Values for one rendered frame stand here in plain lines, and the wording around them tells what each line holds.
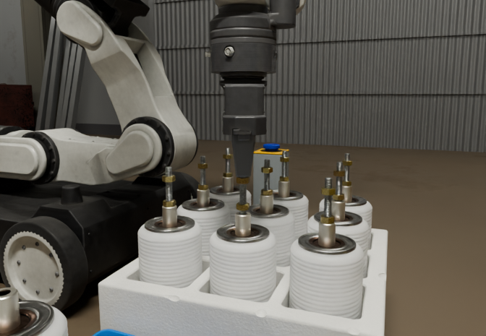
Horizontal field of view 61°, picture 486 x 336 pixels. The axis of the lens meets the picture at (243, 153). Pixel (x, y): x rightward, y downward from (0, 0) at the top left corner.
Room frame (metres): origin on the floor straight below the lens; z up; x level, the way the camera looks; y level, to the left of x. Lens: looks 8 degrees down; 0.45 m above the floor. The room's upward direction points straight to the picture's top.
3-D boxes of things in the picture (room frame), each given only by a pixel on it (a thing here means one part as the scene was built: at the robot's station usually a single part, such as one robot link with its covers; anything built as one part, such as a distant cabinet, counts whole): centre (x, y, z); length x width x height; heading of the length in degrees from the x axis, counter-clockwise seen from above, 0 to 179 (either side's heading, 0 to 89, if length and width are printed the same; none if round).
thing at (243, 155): (0.55, 0.00, 0.37); 0.03 x 0.02 x 0.06; 93
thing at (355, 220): (0.63, -0.15, 0.25); 0.08 x 0.08 x 0.01
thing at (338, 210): (0.63, -0.15, 0.26); 0.02 x 0.02 x 0.03
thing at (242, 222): (0.56, 0.00, 0.26); 0.02 x 0.02 x 0.03
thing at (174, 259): (0.60, 0.11, 0.16); 0.10 x 0.10 x 0.18
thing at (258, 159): (0.97, -0.07, 0.16); 0.07 x 0.07 x 0.31; 70
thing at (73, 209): (1.14, 0.54, 0.19); 0.64 x 0.52 x 0.33; 68
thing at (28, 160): (1.15, 0.57, 0.28); 0.21 x 0.20 x 0.13; 68
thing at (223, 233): (0.56, 0.00, 0.25); 0.08 x 0.08 x 0.01
